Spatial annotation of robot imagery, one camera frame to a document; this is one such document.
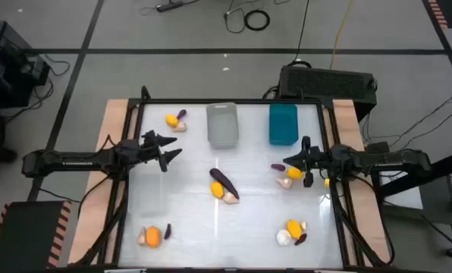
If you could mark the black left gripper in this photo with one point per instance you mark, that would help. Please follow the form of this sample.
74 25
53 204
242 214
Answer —
133 151

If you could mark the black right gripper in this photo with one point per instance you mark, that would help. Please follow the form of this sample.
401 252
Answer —
322 158

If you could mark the yellow lemon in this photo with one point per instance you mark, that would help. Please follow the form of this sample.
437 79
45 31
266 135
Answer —
171 120
217 189
295 173
294 229

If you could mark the small purple eggplant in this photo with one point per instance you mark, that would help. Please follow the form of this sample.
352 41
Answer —
181 113
301 239
278 167
167 231

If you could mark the tiny beige garlic bulb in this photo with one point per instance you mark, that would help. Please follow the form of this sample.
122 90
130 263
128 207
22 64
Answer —
303 226

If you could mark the large purple eggplant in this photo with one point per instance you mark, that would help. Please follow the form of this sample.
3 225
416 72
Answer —
224 183

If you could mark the large white garlic bulb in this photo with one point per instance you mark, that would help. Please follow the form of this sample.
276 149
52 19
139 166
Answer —
283 237

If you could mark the round orange fruit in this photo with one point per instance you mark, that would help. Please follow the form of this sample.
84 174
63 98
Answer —
153 237

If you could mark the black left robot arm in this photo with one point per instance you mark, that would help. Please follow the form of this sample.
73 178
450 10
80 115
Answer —
59 162

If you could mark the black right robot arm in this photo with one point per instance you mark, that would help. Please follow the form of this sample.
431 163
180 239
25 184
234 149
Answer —
393 164

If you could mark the teal plastic basket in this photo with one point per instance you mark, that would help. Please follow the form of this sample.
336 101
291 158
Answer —
283 125

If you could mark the grey plastic basket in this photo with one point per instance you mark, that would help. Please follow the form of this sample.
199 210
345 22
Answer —
222 127

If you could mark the black computer case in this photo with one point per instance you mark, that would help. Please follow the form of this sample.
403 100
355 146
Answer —
324 85

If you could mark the small black box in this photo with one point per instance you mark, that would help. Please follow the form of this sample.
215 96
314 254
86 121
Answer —
377 147

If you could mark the white paper sheet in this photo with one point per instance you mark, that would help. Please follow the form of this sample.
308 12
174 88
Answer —
404 197

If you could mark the black metal stand beam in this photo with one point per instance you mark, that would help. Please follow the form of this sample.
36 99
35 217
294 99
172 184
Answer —
438 168

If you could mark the black power strip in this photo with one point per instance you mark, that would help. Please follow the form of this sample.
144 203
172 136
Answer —
169 6

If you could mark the black equipment stack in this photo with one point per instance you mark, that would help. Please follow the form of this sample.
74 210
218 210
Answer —
6 76

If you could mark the black aluminium table frame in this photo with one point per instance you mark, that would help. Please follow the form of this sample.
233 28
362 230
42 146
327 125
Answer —
230 101

